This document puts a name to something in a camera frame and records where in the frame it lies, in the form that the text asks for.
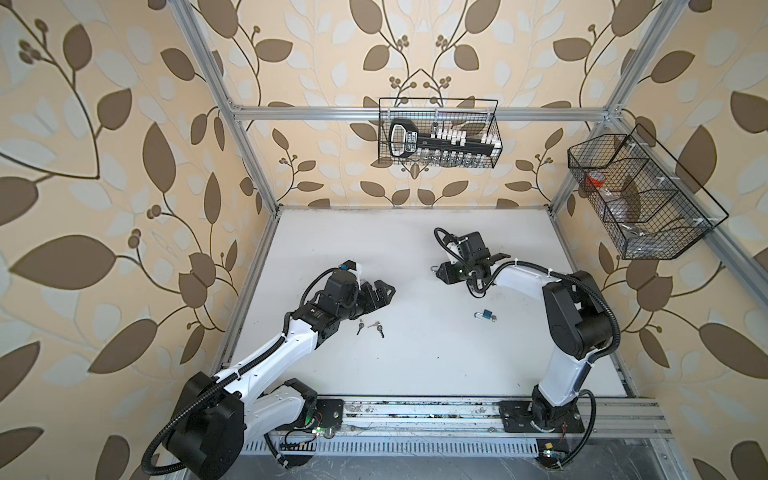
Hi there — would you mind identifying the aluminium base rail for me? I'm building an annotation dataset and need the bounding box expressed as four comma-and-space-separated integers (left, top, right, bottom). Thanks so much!
244, 396, 671, 458

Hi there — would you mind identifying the black tool set in basket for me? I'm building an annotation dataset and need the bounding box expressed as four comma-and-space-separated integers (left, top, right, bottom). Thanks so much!
383, 118, 503, 168

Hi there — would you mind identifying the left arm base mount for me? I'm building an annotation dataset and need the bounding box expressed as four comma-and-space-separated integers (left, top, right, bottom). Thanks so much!
264, 398, 345, 469

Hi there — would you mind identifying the red object in basket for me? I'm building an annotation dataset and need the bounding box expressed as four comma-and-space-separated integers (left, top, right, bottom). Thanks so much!
585, 170, 606, 191

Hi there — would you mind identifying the back wire basket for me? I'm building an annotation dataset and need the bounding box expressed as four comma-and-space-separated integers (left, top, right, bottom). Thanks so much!
377, 96, 503, 169

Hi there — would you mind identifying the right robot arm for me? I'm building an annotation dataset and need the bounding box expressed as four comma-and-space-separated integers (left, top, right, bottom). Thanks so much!
433, 227, 621, 432

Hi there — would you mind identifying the blue padlock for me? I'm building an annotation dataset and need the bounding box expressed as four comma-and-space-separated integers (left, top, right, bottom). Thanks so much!
474, 309, 497, 322

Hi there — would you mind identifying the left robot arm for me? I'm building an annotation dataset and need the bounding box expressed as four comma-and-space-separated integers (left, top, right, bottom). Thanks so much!
140, 260, 396, 479

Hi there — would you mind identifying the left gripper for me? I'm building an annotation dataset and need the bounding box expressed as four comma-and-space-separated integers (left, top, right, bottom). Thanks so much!
336, 279, 397, 323

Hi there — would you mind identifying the side wire basket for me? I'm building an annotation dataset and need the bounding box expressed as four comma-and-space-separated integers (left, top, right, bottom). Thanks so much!
567, 124, 729, 260

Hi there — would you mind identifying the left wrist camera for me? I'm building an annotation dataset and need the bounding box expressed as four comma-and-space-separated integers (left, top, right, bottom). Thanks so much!
339, 260, 362, 278

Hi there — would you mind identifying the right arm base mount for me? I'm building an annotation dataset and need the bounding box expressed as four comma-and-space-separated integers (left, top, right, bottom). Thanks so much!
498, 399, 595, 470

